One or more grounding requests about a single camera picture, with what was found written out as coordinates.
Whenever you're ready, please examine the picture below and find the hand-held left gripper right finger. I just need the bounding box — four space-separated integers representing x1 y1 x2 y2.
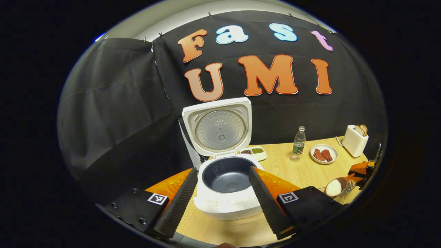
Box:
248 167 350 241

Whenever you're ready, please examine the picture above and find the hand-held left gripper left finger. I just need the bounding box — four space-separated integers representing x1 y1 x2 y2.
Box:
96 168 199 241

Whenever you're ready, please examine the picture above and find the wooden spoon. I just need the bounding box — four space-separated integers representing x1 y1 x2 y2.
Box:
324 173 356 199

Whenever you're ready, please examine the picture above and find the white rice cooker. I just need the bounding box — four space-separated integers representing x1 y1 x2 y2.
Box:
182 97 266 221

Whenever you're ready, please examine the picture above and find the white toaster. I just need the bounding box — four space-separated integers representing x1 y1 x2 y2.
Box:
341 125 369 158

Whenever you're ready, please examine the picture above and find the white round plate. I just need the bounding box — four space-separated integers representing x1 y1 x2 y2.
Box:
310 144 339 165

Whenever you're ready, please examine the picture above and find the white divided bean dish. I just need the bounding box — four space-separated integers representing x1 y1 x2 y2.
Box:
240 146 268 162

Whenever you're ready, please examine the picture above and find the clear plastic water bottle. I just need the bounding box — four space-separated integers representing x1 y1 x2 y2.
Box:
290 125 307 163

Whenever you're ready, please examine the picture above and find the black backdrop cloth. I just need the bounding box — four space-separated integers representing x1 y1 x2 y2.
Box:
57 10 388 194

